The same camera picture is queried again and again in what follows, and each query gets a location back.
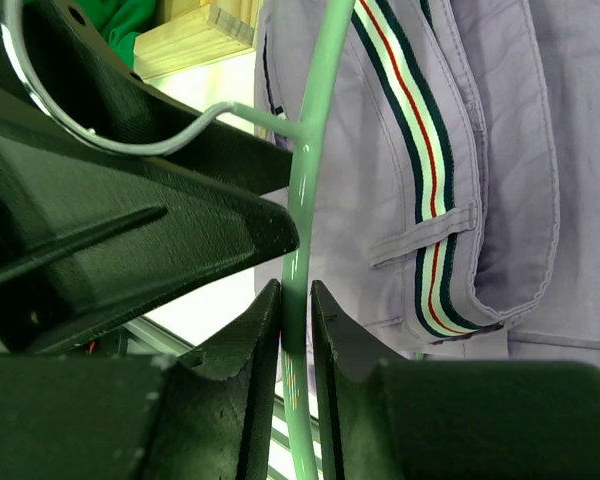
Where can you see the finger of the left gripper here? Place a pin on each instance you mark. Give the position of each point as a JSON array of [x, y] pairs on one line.
[[89, 241], [93, 86]]

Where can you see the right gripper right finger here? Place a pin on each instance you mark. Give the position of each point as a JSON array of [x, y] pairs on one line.
[[382, 416]]

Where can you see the purple trousers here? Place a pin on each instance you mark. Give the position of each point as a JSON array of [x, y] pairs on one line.
[[458, 206]]

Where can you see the wooden clothes rack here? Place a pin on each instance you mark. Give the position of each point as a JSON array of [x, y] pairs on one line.
[[187, 34]]

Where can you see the mint green clothes hanger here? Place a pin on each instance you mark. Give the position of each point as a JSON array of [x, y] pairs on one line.
[[308, 134]]

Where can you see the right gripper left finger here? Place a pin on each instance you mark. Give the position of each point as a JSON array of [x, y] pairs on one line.
[[203, 415]]

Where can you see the green t-shirt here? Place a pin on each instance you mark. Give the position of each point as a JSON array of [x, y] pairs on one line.
[[119, 23]]

